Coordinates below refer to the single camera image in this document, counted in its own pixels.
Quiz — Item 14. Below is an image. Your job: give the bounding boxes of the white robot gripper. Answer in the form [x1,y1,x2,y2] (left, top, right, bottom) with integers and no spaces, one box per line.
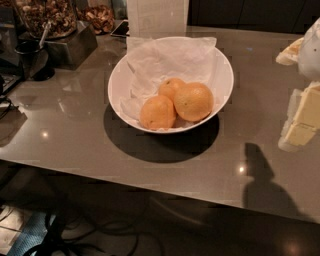
[276,18,320,152]

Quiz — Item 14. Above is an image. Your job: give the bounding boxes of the large orange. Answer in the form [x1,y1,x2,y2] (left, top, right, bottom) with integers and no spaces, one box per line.
[174,82,214,122]

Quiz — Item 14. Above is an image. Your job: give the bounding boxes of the rear middle orange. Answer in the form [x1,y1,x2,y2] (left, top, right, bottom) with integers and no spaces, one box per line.
[158,78,185,101]

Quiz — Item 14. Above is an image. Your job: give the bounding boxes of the white ceramic bowl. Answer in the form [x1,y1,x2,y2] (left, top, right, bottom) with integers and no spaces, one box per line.
[108,48,234,130]

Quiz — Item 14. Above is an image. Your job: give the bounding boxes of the front left orange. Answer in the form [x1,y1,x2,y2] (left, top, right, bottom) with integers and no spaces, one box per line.
[139,95,177,130]

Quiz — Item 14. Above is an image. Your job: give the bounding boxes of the bowl of dried fruit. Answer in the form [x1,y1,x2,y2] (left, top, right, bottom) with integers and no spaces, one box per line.
[77,5,114,35]

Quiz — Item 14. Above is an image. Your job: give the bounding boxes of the white paper napkin liner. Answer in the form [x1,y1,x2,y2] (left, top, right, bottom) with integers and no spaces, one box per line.
[120,37,217,128]

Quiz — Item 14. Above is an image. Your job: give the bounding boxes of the white paper menu stand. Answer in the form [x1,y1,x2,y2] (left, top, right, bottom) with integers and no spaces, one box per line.
[127,0,189,38]

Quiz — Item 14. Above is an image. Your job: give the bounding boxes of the black smartphone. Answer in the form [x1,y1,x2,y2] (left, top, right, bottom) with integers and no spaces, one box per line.
[111,20,129,38]

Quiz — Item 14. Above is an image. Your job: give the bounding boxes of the metal box stand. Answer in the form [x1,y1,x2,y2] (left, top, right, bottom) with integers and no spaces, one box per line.
[44,21,98,70]

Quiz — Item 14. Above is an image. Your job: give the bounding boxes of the black cup with spoon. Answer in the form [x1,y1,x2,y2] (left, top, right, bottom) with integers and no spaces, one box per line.
[15,22,55,81]

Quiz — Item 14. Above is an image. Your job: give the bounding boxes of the glass jar of nuts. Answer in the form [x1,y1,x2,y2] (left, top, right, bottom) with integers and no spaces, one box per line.
[12,0,77,39]

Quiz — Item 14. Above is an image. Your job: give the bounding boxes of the black floor cables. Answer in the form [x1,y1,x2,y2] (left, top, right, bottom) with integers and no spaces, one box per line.
[19,196,168,256]

